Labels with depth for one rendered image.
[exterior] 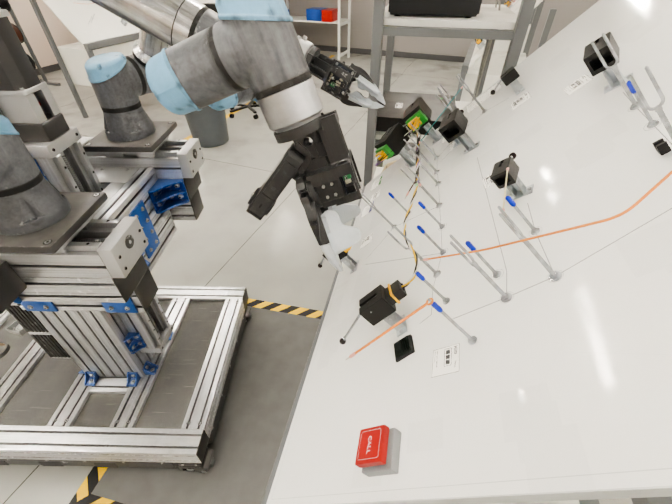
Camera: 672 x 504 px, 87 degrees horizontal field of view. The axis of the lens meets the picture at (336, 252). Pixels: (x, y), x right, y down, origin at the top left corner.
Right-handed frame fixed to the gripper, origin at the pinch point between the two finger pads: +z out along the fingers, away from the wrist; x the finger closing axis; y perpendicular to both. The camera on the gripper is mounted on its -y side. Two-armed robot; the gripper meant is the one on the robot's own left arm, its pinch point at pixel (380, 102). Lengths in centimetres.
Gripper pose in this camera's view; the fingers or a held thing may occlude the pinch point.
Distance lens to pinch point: 96.6
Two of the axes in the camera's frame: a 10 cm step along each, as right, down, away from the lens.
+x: 4.6, -7.6, -4.6
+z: 8.7, 4.8, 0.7
